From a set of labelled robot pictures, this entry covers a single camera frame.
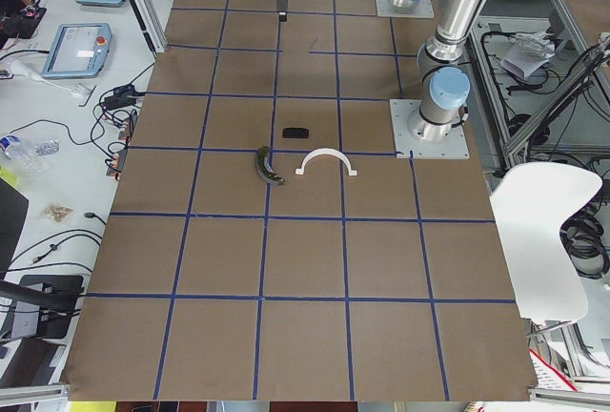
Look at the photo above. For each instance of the brown paper table cover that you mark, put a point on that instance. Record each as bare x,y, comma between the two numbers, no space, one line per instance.
211,284

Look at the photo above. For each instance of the clear plastic water bottle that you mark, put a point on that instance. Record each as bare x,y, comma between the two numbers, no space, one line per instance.
20,154

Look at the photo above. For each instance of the white plastic chair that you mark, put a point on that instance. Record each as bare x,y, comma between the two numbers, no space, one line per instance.
530,204

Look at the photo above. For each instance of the black laptop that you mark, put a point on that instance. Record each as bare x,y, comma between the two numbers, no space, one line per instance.
14,208

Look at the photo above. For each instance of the black brake pad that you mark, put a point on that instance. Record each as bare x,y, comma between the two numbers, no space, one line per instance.
295,133

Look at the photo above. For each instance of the near blue teach pendant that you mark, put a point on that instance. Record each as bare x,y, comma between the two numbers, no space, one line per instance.
78,51

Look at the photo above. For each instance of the white curved plastic bracket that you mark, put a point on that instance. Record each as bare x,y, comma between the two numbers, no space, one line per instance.
328,154

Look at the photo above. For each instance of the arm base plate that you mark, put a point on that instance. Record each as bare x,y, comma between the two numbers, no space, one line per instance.
414,138
421,9

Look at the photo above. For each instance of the green curved brake shoe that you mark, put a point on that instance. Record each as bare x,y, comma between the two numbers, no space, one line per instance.
265,169

